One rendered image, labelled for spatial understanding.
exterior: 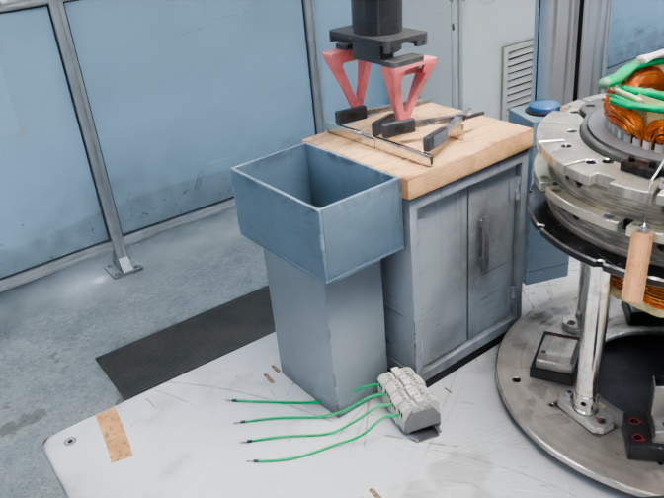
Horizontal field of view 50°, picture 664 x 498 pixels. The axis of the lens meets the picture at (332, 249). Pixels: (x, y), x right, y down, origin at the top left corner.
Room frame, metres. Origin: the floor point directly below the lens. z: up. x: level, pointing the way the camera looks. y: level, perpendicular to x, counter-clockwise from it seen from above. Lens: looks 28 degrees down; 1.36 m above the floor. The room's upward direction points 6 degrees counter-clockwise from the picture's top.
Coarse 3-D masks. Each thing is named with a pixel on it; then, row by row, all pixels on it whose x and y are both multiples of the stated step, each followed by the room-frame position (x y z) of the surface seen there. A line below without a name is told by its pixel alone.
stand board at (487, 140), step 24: (480, 120) 0.84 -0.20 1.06; (336, 144) 0.80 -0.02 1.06; (360, 144) 0.79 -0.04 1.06; (408, 144) 0.78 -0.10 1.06; (456, 144) 0.76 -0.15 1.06; (480, 144) 0.76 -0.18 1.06; (504, 144) 0.76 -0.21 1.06; (528, 144) 0.79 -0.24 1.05; (384, 168) 0.71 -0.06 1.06; (408, 168) 0.71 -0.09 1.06; (432, 168) 0.70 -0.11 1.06; (456, 168) 0.72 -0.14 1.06; (480, 168) 0.74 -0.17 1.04; (408, 192) 0.68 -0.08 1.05
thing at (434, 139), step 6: (444, 126) 0.74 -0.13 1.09; (432, 132) 0.73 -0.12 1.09; (438, 132) 0.73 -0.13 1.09; (444, 132) 0.74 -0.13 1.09; (426, 138) 0.71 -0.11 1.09; (432, 138) 0.72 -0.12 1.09; (438, 138) 0.73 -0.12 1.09; (444, 138) 0.74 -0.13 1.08; (426, 144) 0.71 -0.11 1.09; (432, 144) 0.72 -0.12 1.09; (438, 144) 0.73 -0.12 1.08; (426, 150) 0.71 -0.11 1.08
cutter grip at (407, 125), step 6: (402, 120) 0.78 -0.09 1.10; (408, 120) 0.78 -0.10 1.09; (414, 120) 0.78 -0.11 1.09; (384, 126) 0.77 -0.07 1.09; (390, 126) 0.77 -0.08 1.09; (396, 126) 0.77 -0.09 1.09; (402, 126) 0.77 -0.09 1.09; (408, 126) 0.78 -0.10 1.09; (414, 126) 0.78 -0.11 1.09; (384, 132) 0.77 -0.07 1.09; (390, 132) 0.77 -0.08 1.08; (396, 132) 0.77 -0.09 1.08; (402, 132) 0.77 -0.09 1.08; (408, 132) 0.78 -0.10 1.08
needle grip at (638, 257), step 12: (636, 240) 0.52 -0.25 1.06; (648, 240) 0.52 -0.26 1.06; (636, 252) 0.52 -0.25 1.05; (648, 252) 0.52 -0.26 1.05; (636, 264) 0.51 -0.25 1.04; (648, 264) 0.51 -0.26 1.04; (624, 276) 0.52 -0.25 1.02; (636, 276) 0.51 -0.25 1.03; (624, 288) 0.51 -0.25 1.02; (636, 288) 0.51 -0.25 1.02; (636, 300) 0.50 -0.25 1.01
